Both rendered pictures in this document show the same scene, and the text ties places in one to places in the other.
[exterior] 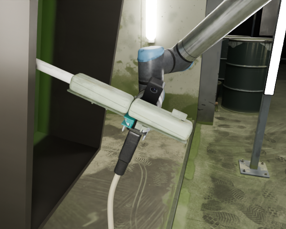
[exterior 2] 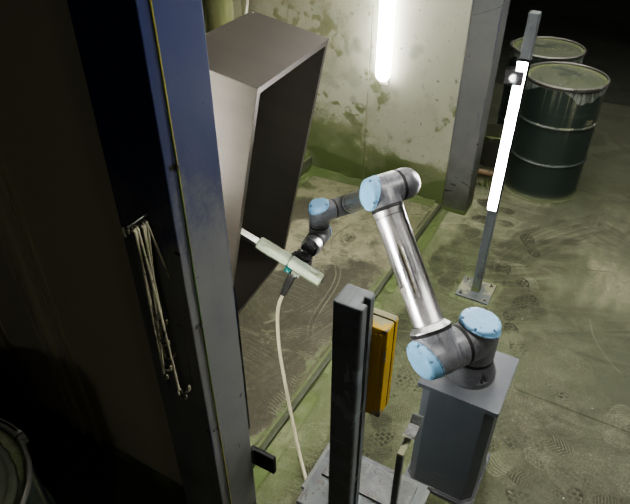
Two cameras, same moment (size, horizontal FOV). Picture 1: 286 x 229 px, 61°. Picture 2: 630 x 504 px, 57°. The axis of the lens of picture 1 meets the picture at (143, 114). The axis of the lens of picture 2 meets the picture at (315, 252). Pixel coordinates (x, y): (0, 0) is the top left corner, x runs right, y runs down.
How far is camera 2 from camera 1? 1.88 m
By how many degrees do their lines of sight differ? 19
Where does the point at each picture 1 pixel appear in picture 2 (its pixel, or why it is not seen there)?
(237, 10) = not seen: hidden behind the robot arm
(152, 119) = (299, 271)
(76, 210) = (258, 308)
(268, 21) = not seen: outside the picture
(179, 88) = (420, 156)
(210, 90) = (465, 166)
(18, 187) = not seen: hidden behind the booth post
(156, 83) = (309, 244)
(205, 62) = (460, 124)
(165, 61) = (328, 214)
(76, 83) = (260, 246)
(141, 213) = (321, 321)
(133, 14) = (359, 38)
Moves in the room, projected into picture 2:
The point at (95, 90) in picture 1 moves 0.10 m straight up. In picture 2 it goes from (269, 251) to (268, 231)
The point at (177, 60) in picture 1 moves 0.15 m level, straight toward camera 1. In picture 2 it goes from (341, 210) to (330, 228)
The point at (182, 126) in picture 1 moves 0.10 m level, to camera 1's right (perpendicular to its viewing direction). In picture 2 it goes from (315, 278) to (339, 281)
